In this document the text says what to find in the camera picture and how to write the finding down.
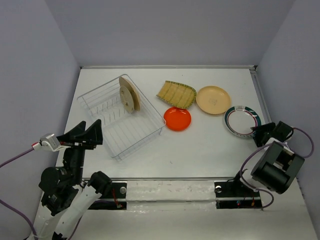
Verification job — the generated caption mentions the plain beige plate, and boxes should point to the plain beige plate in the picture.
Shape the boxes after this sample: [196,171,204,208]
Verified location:
[196,85,232,115]

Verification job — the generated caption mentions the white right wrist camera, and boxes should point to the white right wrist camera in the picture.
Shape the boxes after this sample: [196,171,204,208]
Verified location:
[264,137,294,155]

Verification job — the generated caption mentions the white wire dish rack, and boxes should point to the white wire dish rack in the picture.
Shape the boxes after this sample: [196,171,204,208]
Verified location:
[77,74,166,160]

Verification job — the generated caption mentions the white plate green red rim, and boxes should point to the white plate green red rim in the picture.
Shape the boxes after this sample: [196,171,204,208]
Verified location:
[223,105,262,138]

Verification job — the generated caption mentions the orange plate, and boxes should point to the orange plate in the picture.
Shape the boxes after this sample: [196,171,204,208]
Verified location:
[163,107,192,132]

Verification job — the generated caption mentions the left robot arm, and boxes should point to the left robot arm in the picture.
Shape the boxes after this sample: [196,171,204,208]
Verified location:
[29,119,112,240]

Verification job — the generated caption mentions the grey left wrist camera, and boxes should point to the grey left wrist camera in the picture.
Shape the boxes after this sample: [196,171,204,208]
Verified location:
[39,133,61,152]

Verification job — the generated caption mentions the large cream bird plate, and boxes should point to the large cream bird plate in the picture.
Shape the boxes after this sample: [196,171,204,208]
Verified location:
[119,76,141,111]

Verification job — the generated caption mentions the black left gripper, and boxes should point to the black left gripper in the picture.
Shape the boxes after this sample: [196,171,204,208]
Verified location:
[58,117,105,183]

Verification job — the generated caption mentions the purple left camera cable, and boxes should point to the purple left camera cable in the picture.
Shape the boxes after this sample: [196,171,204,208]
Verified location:
[0,142,41,237]

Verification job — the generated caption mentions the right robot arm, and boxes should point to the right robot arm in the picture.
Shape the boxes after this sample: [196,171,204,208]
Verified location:
[230,121,306,196]

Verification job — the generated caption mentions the small cream floral plate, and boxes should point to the small cream floral plate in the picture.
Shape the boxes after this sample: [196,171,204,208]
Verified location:
[119,86,135,114]

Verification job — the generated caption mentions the woven bamboo tray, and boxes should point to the woven bamboo tray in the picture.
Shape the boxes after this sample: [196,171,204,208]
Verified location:
[156,80,197,109]

